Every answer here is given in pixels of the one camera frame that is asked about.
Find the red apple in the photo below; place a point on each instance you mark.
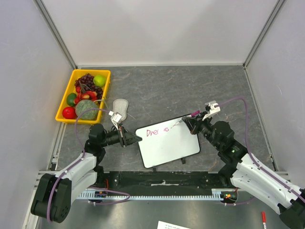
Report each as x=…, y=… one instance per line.
x=69, y=113

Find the red capped marker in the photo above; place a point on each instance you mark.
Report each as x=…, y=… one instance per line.
x=264, y=220

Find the white marker with magenta cap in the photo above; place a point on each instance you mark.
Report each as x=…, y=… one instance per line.
x=190, y=115

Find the purple grape bunch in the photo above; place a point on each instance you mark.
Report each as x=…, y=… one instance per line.
x=85, y=83

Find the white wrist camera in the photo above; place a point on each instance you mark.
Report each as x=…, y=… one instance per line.
x=115, y=118
x=212, y=108

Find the small black framed whiteboard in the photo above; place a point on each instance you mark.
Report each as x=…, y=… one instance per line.
x=165, y=142

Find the aluminium left corner post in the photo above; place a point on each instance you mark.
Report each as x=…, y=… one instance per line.
x=55, y=32

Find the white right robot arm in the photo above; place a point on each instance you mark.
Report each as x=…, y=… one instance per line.
x=248, y=173

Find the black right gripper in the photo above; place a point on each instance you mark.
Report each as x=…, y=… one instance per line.
x=197, y=126

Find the yellow plastic fruit tray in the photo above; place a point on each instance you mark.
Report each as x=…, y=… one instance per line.
x=76, y=74

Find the dark green lime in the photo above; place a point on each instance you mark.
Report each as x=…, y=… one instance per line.
x=70, y=99

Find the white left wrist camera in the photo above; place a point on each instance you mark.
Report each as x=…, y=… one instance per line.
x=115, y=118

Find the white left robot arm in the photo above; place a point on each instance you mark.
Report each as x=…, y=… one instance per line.
x=56, y=192

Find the green netted melon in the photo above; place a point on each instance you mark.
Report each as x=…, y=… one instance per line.
x=86, y=110

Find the light green apple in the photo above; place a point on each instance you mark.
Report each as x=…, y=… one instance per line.
x=99, y=80

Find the white paper sheet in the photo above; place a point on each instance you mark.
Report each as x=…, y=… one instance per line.
x=165, y=225

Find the red strawberries cluster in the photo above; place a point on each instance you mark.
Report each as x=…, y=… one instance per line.
x=86, y=95

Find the aluminium right corner post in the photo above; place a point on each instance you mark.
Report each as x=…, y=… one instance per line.
x=265, y=29

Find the aluminium corner post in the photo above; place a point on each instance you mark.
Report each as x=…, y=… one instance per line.
x=55, y=32
x=265, y=29

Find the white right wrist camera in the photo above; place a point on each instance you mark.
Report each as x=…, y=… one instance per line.
x=212, y=108

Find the white toothed cable duct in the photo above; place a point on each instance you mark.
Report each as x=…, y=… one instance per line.
x=94, y=194

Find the grey whiteboard eraser sponge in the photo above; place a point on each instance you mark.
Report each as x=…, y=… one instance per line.
x=120, y=106

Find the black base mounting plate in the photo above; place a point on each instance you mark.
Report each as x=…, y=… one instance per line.
x=162, y=182

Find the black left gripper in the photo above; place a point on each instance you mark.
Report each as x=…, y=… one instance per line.
x=131, y=138

